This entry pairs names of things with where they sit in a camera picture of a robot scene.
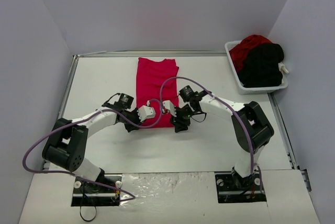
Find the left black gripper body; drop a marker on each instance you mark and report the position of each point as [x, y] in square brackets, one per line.
[133, 123]

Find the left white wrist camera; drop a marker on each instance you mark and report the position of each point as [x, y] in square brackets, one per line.
[146, 112]

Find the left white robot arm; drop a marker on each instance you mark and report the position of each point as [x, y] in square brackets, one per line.
[66, 148]

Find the white plastic laundry basket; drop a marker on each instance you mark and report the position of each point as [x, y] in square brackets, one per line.
[253, 90]

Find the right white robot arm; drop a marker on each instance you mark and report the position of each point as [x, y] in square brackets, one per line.
[251, 126]

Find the black t shirt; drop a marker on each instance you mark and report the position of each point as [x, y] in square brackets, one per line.
[260, 68]

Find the white garment piece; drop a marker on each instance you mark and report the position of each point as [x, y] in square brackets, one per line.
[282, 68]

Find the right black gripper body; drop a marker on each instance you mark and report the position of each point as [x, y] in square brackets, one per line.
[178, 121]

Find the dark red t shirt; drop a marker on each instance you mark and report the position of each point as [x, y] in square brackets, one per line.
[240, 52]

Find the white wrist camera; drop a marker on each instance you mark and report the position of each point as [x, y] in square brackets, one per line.
[168, 107]
[146, 112]

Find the bright red t shirt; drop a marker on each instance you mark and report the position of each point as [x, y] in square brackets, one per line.
[150, 76]

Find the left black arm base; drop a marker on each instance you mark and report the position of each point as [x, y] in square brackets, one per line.
[90, 195]

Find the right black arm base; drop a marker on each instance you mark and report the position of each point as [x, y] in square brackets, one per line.
[229, 193]

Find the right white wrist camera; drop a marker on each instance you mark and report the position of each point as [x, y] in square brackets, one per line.
[168, 107]

